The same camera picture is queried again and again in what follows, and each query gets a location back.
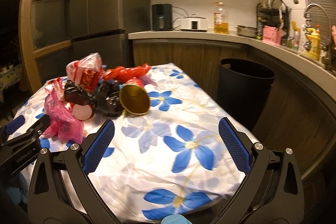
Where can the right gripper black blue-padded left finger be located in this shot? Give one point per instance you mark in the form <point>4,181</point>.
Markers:
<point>49,201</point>

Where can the wooden lower cabinet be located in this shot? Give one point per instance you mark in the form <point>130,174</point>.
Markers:
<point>199,59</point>

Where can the wooden glass door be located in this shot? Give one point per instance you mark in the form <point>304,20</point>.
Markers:
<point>45,39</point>

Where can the pink utensil holder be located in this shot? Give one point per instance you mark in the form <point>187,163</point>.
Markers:
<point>271,35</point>

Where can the grey refrigerator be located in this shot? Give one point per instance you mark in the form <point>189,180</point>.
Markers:
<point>103,26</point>

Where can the yellow detergent bottle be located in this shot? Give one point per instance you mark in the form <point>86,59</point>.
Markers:
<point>312,44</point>

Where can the black trash bin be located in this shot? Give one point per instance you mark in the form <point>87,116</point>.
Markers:
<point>243,89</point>

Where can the red white printed bag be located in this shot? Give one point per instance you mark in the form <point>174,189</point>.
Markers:
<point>86,72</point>

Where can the cooking oil bottle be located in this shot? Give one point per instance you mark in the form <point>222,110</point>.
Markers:
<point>220,19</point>

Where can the black dish rack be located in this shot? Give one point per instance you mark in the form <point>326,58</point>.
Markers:
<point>273,13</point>

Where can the black plastic bag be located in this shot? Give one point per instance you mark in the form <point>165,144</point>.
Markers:
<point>108,99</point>
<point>74,93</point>

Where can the pink paper cup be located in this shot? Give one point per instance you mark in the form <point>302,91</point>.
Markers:
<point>82,113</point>

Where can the white rice cooker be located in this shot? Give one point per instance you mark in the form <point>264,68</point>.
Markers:
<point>194,23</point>

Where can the gold paper cup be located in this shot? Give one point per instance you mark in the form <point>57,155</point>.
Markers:
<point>134,98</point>

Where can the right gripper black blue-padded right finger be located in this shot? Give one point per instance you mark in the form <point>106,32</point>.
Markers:
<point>272,189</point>

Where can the black air fryer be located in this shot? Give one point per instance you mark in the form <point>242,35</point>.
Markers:
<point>162,17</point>

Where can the red plastic bag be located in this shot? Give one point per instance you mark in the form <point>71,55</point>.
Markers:
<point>123,74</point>

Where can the pink plastic bag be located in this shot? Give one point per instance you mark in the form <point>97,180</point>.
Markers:
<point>63,125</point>

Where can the steel bowl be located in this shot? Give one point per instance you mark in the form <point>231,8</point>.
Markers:
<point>249,32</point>

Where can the chrome faucet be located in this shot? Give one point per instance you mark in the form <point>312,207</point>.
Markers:
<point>315,14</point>

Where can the floral blue white tablecloth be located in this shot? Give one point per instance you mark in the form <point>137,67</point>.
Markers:
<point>170,160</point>

